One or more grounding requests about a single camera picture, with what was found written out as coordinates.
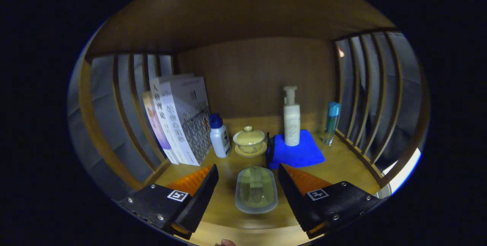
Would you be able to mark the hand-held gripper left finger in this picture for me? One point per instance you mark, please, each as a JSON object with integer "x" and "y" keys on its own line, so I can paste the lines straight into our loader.
{"x": 201, "y": 196}

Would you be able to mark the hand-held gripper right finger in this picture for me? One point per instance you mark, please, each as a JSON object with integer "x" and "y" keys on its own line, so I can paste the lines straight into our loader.
{"x": 295, "y": 200}

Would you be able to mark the clear box with green soap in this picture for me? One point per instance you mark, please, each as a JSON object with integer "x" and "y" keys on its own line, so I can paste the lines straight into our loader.
{"x": 255, "y": 191}

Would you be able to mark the wooden countertop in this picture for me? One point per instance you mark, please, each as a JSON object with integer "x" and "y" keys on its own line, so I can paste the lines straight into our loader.
{"x": 224, "y": 200}

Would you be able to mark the white side cabinet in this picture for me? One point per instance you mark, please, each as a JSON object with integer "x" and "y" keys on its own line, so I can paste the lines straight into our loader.
{"x": 403, "y": 173}

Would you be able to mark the brown wooden cabinet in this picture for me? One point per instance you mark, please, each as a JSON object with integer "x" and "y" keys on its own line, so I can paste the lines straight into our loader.
{"x": 251, "y": 75}

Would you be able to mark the blue cloth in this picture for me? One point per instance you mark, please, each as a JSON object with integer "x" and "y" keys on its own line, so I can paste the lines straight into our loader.
{"x": 300, "y": 154}

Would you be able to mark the small black object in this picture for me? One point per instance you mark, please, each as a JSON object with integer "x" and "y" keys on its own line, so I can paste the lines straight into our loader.
{"x": 269, "y": 149}

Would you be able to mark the small white bottle blue cap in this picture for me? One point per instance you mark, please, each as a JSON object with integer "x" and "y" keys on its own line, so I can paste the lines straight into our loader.
{"x": 220, "y": 141}

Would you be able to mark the yellow lidded teacup with saucer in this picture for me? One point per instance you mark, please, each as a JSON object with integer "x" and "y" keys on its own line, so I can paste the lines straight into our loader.
{"x": 249, "y": 141}

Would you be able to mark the white patterned book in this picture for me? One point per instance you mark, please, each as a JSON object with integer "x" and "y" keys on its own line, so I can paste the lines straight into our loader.
{"x": 190, "y": 124}

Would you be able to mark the white pump bottle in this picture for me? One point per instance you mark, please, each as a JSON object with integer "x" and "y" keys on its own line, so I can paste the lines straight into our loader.
{"x": 292, "y": 124}

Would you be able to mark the pink purple book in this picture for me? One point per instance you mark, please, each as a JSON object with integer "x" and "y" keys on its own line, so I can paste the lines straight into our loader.
{"x": 158, "y": 128}

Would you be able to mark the thin white book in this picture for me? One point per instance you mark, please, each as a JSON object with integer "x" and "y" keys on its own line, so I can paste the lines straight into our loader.
{"x": 165, "y": 120}

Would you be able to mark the clear bottle blue cap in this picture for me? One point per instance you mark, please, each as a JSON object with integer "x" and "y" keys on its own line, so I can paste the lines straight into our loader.
{"x": 331, "y": 122}

